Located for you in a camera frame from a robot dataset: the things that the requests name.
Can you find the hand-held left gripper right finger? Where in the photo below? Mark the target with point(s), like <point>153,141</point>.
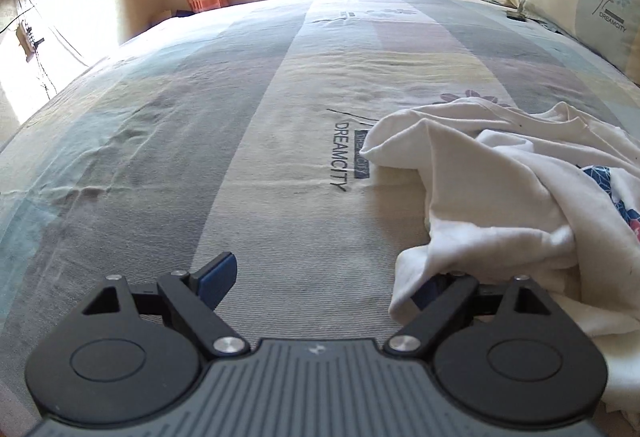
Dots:
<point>432,295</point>

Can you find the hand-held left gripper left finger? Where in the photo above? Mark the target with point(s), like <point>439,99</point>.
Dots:
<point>220,278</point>

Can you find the white t-shirt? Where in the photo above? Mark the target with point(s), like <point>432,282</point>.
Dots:
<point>475,177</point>

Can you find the small dark phone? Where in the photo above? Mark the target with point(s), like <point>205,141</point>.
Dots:
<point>515,15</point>

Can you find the power strip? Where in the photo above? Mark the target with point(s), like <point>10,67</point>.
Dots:
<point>27,39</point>

